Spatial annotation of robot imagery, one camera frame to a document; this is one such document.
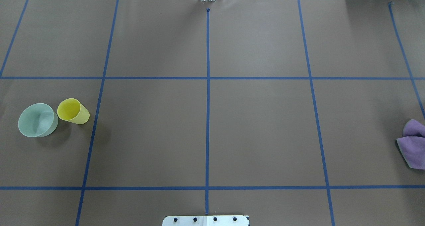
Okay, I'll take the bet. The yellow cup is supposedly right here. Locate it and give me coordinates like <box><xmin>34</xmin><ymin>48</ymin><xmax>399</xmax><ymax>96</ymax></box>
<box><xmin>57</xmin><ymin>98</ymin><xmax>90</xmax><ymax>125</ymax></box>

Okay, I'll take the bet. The green bowl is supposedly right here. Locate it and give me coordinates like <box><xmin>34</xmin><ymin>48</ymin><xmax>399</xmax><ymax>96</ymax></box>
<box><xmin>17</xmin><ymin>103</ymin><xmax>59</xmax><ymax>138</ymax></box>

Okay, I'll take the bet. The purple cloth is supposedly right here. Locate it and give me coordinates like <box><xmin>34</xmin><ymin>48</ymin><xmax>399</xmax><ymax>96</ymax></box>
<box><xmin>396</xmin><ymin>119</ymin><xmax>425</xmax><ymax>170</ymax></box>

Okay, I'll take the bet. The white pedestal base plate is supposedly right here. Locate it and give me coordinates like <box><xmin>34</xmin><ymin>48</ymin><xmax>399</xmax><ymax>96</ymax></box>
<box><xmin>162</xmin><ymin>215</ymin><xmax>250</xmax><ymax>226</ymax></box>

